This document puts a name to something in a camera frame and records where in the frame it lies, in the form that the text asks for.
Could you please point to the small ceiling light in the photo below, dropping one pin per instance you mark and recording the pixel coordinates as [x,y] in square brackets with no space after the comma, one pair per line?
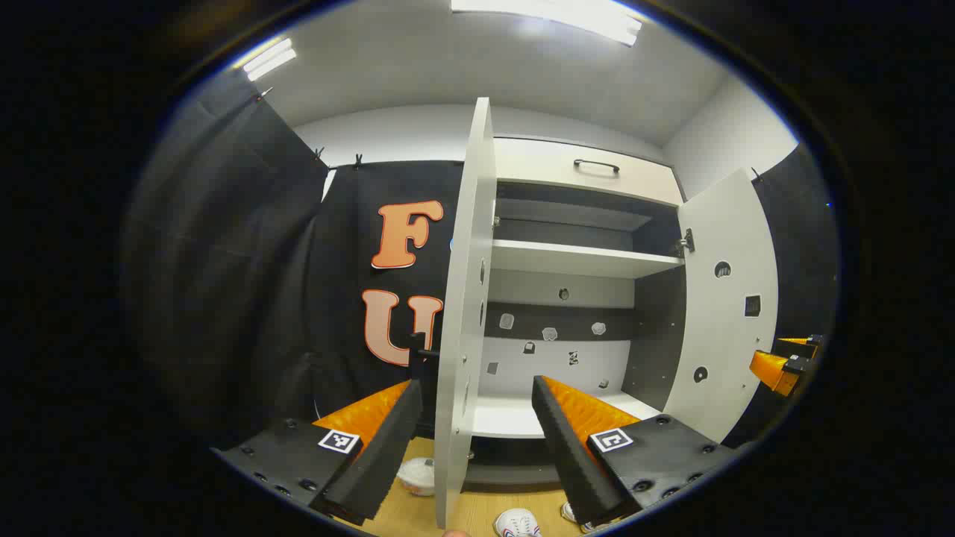
[268,58]

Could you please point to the black backdrop cloth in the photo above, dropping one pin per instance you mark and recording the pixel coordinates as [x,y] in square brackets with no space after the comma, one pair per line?
[224,261]

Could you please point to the white canvas shoe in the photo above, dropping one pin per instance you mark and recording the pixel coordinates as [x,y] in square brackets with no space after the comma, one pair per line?
[569,513]
[517,523]

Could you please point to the white and grey shoe cabinet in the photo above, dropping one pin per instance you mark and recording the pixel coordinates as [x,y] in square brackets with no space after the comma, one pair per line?
[567,257]

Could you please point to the white cabinet door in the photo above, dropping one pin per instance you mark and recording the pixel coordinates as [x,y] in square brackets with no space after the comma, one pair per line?
[724,335]
[466,298]

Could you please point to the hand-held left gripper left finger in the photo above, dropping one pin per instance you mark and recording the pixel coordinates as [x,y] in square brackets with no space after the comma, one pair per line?
[380,447]

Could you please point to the long ceiling light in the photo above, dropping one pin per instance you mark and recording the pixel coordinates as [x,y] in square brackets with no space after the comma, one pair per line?
[552,19]

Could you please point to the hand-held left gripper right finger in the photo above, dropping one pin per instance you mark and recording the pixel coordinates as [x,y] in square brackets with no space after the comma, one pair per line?
[571,455]

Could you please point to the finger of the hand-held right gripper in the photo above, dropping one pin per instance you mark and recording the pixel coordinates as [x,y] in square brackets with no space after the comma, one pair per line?
[772,371]
[797,341]

